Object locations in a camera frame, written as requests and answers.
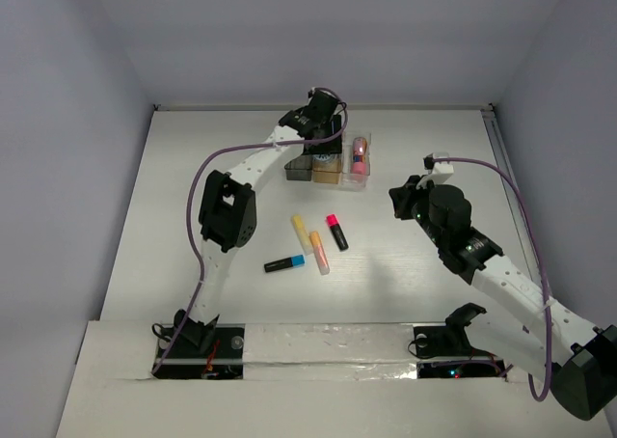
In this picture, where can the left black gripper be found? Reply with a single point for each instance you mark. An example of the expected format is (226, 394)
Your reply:
(327, 132)

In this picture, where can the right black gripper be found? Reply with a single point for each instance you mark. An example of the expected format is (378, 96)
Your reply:
(404, 195)

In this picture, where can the blue white round jar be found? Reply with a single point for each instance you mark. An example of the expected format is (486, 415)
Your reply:
(325, 158)

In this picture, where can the pink capped glue bottle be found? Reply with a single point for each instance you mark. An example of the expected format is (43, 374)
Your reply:
(359, 158)

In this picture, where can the pink capped black highlighter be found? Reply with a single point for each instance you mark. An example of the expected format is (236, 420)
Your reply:
(337, 232)

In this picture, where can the yellow highlighter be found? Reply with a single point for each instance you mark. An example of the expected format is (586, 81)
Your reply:
(302, 234)

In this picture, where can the blue capped black highlighter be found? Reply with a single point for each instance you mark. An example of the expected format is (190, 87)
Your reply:
(284, 264)

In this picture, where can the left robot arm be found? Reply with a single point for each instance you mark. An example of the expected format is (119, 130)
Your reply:
(227, 213)

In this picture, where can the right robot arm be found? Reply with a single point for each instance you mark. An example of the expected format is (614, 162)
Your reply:
(574, 356)

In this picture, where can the orange translucent container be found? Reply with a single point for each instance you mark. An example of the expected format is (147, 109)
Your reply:
(328, 174)

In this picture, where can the grey translucent container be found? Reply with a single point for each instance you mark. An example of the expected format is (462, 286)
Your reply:
(299, 169)

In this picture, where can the clear plastic container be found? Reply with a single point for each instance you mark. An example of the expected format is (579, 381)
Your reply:
(348, 181)

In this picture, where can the orange highlighter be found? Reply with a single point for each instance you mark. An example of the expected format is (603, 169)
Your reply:
(319, 253)

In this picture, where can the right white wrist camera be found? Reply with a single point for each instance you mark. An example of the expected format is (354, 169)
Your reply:
(438, 169)

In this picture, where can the aluminium rail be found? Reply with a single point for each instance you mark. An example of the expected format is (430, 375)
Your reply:
(502, 162)

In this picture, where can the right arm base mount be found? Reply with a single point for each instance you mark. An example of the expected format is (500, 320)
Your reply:
(443, 351)

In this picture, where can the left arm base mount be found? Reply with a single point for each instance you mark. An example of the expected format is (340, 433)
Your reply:
(201, 351)

